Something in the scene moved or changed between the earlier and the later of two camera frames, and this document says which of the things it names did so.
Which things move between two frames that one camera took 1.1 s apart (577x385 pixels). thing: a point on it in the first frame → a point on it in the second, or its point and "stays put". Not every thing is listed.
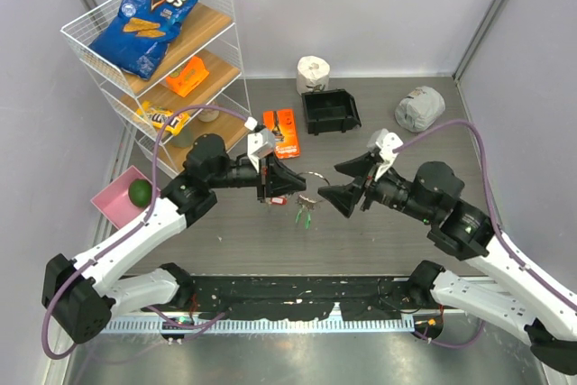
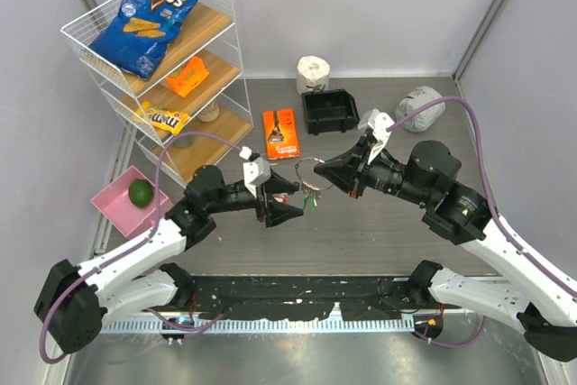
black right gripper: [343, 197] → [348, 169]
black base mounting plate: [293, 298] stays put
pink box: [114, 203] stays put
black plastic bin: [330, 111] stays put
